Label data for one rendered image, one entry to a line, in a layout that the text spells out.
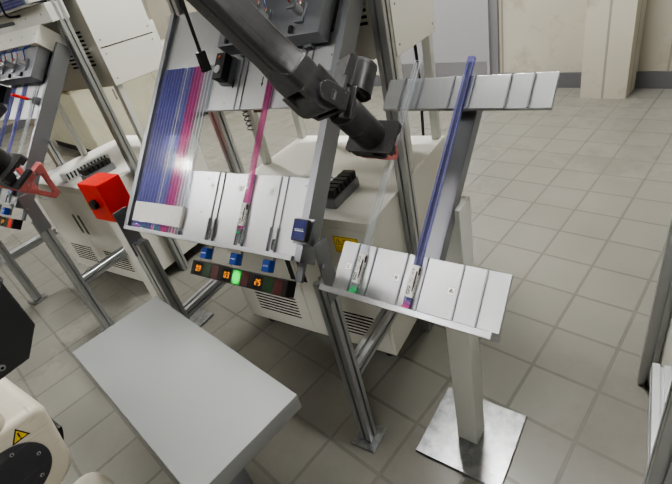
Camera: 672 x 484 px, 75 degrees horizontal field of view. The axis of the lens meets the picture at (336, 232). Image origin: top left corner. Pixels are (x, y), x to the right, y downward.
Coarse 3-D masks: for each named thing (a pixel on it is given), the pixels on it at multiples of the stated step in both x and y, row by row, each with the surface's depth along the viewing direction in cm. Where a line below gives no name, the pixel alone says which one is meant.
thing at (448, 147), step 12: (468, 60) 86; (468, 72) 86; (468, 84) 86; (456, 108) 85; (456, 120) 84; (456, 132) 85; (444, 156) 84; (444, 168) 83; (432, 192) 83; (432, 204) 83; (432, 216) 82; (420, 240) 82; (420, 252) 81; (420, 264) 81; (408, 300) 80
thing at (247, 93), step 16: (192, 16) 139; (176, 32) 142; (208, 32) 134; (336, 32) 108; (176, 48) 141; (192, 48) 137; (208, 48) 133; (320, 48) 110; (176, 64) 140; (192, 64) 135; (240, 64) 124; (240, 80) 123; (256, 80) 120; (224, 96) 126; (240, 96) 122; (256, 96) 119; (272, 96) 116
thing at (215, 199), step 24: (192, 192) 126; (216, 192) 121; (240, 192) 116; (264, 192) 112; (288, 192) 108; (192, 216) 124; (216, 216) 119; (264, 216) 111; (288, 216) 107; (216, 240) 118; (240, 240) 114; (264, 240) 109; (288, 240) 106
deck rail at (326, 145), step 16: (352, 0) 107; (352, 16) 108; (352, 32) 108; (336, 48) 106; (352, 48) 109; (336, 64) 105; (320, 128) 104; (336, 128) 107; (320, 144) 104; (336, 144) 108; (320, 160) 103; (320, 176) 104; (320, 192) 105; (304, 208) 103; (320, 208) 106; (320, 224) 106; (304, 256) 102
